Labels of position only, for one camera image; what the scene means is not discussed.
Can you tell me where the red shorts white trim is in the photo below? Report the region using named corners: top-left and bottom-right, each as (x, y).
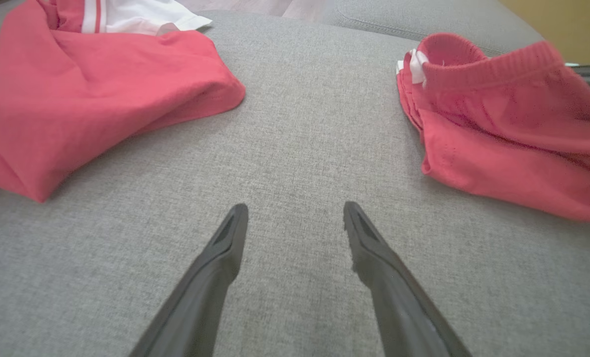
top-left (396, 33), bottom-right (590, 223)

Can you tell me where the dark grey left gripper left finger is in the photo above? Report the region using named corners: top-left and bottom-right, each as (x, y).
top-left (129, 203), bottom-right (250, 357)

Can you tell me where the yellow sofa back cushion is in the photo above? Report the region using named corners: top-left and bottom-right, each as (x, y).
top-left (498, 0), bottom-right (590, 65)

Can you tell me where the large grey sofa seat cushion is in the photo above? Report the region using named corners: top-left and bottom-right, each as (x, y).
top-left (0, 0), bottom-right (590, 357)

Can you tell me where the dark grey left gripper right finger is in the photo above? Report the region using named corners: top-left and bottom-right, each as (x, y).
top-left (343, 201), bottom-right (474, 357)

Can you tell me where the red basketball jersey white trim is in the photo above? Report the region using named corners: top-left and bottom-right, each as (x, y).
top-left (0, 0), bottom-right (246, 204)

